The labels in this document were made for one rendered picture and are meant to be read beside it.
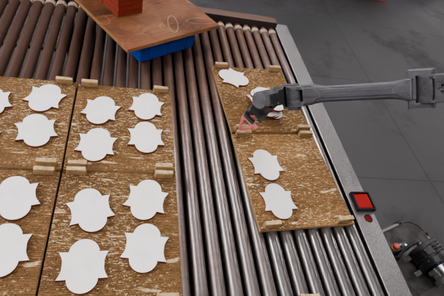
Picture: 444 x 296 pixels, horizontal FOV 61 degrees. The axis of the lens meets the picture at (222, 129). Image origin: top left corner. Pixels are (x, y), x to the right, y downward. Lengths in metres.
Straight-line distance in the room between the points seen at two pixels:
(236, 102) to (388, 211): 1.66
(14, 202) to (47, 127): 0.29
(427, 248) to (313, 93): 1.33
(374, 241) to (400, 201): 1.64
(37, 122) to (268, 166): 0.80
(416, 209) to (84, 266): 2.47
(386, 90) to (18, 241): 1.07
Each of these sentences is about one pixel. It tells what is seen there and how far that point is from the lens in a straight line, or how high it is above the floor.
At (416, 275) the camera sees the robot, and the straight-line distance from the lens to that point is 2.38.
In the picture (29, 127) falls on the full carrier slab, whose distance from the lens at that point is 1.38.
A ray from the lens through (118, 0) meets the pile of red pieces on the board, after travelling 1.72.
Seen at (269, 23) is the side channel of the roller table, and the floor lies 0.94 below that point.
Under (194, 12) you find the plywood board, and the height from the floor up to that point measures 1.04.
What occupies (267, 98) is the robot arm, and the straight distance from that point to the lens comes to 1.21.
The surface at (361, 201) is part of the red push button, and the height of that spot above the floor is 0.93.
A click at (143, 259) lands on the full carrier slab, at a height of 0.95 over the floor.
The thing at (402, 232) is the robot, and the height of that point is 0.24.
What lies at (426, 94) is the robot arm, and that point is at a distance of 1.17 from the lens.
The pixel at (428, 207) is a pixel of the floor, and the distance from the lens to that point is 3.18.
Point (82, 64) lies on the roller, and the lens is 1.67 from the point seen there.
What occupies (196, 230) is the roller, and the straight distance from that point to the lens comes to 1.19.
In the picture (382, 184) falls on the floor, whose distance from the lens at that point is 3.07.
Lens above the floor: 1.94
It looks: 44 degrees down
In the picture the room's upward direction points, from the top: 19 degrees clockwise
